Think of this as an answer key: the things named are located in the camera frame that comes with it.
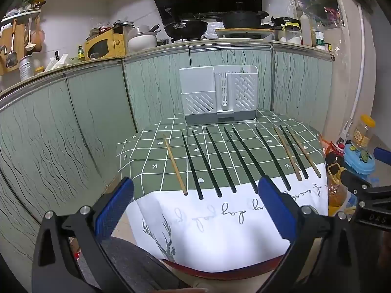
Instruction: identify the wooden chopstick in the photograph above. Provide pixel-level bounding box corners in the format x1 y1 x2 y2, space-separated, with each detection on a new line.
286 126 322 178
273 126 303 181
163 134 189 196

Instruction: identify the wall rack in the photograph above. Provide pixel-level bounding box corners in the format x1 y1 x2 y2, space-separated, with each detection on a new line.
0 9 42 22

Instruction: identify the yellow microwave oven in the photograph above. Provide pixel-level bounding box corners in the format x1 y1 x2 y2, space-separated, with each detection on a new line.
85 26 128 61

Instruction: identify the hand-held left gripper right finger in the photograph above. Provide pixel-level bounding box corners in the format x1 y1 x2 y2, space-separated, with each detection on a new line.
253 176 360 293

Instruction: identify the gas stove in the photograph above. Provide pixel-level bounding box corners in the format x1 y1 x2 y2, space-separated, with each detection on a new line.
165 35 215 42

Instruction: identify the blue lunch box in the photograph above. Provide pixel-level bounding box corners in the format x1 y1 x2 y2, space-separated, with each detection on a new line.
343 150 376 175

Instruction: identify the white spoon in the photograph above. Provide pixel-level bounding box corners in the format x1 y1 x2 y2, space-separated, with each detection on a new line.
24 18 36 51

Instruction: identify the metal ladle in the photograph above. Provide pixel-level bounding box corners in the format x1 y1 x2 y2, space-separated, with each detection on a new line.
4 18 18 68

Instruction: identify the green checked tablecloth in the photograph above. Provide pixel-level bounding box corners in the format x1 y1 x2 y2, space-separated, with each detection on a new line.
117 110 329 273

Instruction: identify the white tissue pack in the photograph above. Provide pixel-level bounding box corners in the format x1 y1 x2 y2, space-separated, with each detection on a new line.
45 53 69 72

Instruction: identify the perforated metal canister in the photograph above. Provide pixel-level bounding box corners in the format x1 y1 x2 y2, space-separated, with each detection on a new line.
19 55 34 82

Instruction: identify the wooden cutting board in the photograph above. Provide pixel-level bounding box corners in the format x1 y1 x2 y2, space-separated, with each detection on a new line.
0 23 27 76

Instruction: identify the row of black chopsticks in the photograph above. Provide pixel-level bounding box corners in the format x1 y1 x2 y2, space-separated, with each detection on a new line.
181 124 309 200

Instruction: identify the black cast iron pot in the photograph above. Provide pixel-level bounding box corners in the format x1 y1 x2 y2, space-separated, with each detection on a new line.
218 10 270 30

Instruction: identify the clear plastic container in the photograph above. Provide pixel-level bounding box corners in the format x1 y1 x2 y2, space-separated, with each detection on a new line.
128 26 151 37

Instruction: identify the white plastic utensil holder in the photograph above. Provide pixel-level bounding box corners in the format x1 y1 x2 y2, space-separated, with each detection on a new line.
179 66 258 126

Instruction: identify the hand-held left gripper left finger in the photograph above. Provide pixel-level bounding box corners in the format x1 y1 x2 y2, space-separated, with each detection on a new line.
31 176 135 293

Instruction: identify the white squeeze bottle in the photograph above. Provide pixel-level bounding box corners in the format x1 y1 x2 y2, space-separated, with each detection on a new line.
301 12 313 47

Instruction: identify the clear jar with white powder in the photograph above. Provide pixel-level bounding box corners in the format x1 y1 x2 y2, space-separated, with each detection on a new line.
285 25 303 45

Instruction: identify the black wok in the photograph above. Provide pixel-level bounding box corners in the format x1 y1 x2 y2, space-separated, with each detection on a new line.
164 8 209 39

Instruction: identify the cooking oil bottle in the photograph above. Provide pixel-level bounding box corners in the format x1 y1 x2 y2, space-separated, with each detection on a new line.
326 163 348 209

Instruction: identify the white bowl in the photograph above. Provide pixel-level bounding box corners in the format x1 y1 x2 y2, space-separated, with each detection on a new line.
127 33 158 52

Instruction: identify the yellow lid jar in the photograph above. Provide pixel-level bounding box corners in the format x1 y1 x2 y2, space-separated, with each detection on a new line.
351 115 376 149

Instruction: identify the red table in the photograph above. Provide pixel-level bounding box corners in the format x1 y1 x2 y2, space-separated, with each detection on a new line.
160 256 289 283

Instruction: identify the pink pan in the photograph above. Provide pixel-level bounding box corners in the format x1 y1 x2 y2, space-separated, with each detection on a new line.
32 15 46 53

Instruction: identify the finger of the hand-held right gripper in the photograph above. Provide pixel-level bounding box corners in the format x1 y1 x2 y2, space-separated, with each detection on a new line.
374 147 391 163
340 168 372 195

